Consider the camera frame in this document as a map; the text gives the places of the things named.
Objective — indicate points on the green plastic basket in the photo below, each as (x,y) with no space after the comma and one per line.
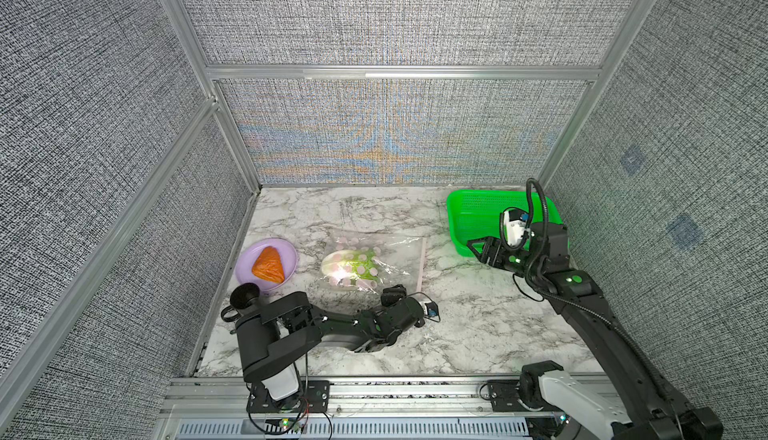
(475,214)

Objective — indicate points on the green chinese cabbage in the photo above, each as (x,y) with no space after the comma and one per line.
(352,269)

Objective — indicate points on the white perforated cable tray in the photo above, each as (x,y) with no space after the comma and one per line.
(368,428)

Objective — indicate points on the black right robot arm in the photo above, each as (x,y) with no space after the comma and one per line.
(651,408)

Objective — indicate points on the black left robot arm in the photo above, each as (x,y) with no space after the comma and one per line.
(272,337)

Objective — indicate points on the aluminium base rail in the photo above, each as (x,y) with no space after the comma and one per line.
(351,396)

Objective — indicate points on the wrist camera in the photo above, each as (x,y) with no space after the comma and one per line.
(514,227)
(432,312)

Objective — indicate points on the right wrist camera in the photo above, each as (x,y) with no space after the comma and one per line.
(514,227)

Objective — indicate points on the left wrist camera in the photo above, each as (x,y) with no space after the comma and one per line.
(432,312)

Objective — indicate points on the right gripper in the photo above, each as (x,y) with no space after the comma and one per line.
(489,251)

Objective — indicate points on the black cup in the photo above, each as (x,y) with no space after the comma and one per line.
(244,297)

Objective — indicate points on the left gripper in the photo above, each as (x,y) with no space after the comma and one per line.
(409,306)

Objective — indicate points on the clear zip-top bag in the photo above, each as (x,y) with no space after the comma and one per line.
(401,258)

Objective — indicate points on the purple plate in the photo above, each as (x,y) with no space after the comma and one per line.
(289,257)

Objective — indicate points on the orange food piece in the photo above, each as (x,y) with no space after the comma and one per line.
(268,266)

